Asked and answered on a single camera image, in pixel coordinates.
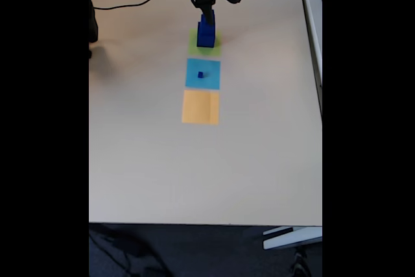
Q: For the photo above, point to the white side desk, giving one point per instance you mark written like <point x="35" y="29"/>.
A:
<point x="313" y="30"/>

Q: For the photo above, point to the tiny blue cube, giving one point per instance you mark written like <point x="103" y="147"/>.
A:
<point x="200" y="75"/>

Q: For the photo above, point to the large blue cube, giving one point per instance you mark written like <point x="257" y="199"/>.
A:
<point x="206" y="40"/>

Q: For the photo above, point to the light blue paper square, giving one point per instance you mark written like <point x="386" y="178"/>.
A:
<point x="210" y="76"/>

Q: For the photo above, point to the green paper square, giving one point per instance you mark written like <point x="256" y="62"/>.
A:
<point x="193" y="48"/>

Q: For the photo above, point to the orange paper square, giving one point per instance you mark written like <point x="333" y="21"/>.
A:
<point x="201" y="108"/>

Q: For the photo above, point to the small blue cube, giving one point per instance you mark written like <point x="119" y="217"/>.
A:
<point x="203" y="19"/>

